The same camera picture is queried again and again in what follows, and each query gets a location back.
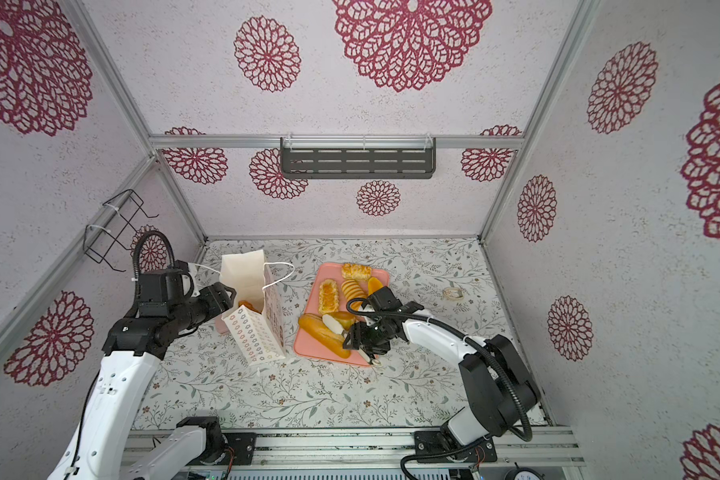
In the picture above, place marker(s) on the white printed paper bag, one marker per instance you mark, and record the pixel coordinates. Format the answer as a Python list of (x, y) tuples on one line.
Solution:
[(258, 338)]

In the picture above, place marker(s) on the black round gauge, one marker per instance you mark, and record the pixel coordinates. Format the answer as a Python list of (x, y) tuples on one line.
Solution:
[(518, 472)]

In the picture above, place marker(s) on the pink plastic tray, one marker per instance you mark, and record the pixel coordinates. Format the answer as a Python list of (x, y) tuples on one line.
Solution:
[(304, 344)]

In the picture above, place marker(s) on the yellow orange bun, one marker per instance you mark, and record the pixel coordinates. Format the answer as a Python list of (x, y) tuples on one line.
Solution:
[(374, 285)]

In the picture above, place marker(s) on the sugared oblong bread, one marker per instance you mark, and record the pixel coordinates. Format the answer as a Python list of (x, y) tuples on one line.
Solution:
[(328, 297)]

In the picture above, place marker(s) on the black wire wall rack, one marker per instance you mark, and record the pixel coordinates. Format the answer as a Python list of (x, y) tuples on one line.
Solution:
[(121, 212)]

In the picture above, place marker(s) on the long golden baguette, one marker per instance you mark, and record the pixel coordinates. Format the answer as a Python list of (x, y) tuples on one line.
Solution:
[(317, 329)]

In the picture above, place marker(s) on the pale turnover pastry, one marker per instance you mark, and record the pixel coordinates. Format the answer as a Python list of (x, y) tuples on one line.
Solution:
[(248, 305)]

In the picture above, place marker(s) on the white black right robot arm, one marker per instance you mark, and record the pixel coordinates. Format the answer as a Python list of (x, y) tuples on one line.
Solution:
[(498, 386)]

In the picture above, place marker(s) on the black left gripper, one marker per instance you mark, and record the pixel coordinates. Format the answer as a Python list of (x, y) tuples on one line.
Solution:
[(218, 301)]

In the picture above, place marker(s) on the brown crusty bread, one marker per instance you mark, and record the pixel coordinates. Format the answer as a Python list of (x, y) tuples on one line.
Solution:
[(357, 272)]

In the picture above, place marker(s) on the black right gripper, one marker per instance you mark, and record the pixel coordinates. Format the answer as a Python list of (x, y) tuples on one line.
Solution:
[(359, 338)]

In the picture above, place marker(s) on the dark grey wall shelf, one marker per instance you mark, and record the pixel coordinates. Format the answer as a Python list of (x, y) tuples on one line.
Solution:
[(362, 159)]

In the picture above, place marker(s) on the ridged spiral bread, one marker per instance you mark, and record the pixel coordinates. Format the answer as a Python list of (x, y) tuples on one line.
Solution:
[(351, 289)]

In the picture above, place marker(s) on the pink object behind bag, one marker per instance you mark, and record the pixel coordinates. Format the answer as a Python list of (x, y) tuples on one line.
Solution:
[(221, 326)]

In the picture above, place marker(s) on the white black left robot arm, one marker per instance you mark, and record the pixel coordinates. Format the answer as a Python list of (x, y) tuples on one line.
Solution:
[(167, 306)]

